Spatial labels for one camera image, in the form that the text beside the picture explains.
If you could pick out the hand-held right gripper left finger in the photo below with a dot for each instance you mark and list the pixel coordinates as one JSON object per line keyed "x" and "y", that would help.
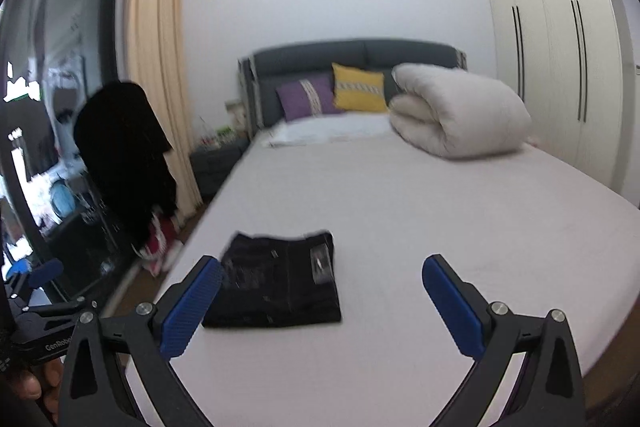
{"x": 192, "y": 307}

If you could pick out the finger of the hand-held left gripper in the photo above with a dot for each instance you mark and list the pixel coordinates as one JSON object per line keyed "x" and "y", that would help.
{"x": 46, "y": 272}

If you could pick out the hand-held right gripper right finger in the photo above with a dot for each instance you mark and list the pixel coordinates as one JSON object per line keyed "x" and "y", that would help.
{"x": 452, "y": 302}

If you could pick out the dark denim pants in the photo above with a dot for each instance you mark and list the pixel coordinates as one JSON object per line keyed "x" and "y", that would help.
{"x": 280, "y": 279}

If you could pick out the person's left hand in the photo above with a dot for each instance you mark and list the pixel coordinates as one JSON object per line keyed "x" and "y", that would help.
{"x": 42, "y": 382}

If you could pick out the blue round object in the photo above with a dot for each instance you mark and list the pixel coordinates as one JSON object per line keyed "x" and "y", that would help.
{"x": 62, "y": 202}

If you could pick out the red and white clothing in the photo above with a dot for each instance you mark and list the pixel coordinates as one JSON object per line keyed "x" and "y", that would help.
{"x": 160, "y": 242}

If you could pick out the bed with white sheet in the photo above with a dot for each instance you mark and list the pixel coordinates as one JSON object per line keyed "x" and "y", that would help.
{"x": 400, "y": 207}

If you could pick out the dark grey nightstand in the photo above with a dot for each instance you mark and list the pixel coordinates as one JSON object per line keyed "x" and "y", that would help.
{"x": 217, "y": 172}

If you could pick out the black hanging garment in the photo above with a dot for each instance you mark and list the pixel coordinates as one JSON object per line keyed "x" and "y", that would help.
{"x": 125, "y": 147}

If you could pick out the small clutter on nightstand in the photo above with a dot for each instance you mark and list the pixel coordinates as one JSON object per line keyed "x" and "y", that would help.
{"x": 220, "y": 134}

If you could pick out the rolled white duvet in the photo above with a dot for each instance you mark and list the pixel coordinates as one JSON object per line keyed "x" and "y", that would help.
{"x": 460, "y": 112}

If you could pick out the white pillow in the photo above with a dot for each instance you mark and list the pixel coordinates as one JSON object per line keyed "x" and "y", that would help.
{"x": 330, "y": 129}

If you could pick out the yellow patterned cushion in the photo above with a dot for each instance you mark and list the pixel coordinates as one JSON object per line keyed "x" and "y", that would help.
{"x": 360, "y": 89}

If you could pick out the purple patterned cushion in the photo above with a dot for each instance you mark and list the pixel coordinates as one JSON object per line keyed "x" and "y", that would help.
{"x": 305, "y": 99}

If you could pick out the dark framed glass door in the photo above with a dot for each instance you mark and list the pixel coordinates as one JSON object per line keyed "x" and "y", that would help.
{"x": 60, "y": 32}

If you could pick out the beige curtain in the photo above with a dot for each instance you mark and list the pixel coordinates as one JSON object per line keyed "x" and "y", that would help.
{"x": 150, "y": 32}

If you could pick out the cream wardrobe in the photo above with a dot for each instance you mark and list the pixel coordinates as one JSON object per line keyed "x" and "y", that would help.
{"x": 550, "y": 57}

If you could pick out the grey upholstered headboard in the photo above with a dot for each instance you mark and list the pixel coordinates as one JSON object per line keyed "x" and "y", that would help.
{"x": 310, "y": 57}

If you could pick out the wall socket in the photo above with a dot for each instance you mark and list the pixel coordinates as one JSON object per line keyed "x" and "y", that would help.
{"x": 235, "y": 108}

